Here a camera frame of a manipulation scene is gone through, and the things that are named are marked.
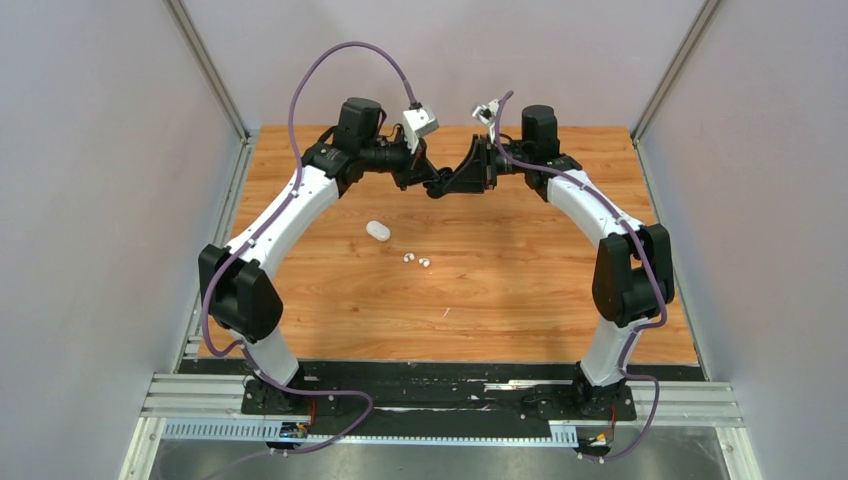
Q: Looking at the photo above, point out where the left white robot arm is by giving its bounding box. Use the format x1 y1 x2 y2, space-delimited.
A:
198 97 438 413

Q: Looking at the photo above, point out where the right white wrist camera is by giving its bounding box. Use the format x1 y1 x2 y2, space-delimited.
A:
471 99 500 127

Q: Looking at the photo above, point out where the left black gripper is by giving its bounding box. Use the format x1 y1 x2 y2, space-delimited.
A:
360 128 440 192

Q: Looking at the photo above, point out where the aluminium frame rail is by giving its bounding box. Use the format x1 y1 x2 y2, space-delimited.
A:
121 374 761 479

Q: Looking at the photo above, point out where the slotted cable duct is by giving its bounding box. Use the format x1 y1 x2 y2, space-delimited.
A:
161 419 579 448

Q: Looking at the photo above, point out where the black charging case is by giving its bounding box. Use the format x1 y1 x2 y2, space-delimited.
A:
423 167 453 199

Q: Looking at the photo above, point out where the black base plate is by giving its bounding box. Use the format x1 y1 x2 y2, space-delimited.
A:
241 361 637 438

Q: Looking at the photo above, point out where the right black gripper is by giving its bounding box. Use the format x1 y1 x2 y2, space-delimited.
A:
442 134 531 194

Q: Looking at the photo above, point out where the white charging case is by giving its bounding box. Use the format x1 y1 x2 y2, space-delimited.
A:
365 220 391 242

